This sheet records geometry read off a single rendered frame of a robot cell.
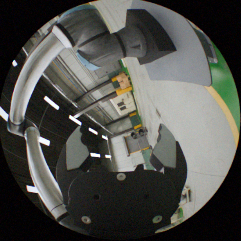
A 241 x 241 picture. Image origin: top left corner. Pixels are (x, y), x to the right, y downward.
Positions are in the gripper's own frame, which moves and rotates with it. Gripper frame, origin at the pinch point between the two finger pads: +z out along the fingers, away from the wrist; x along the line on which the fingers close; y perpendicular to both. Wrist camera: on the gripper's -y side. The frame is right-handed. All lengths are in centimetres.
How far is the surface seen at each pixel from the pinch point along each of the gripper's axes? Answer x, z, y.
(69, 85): -533, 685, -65
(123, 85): 21, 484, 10
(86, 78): -333, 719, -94
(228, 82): 84, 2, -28
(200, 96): 92, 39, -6
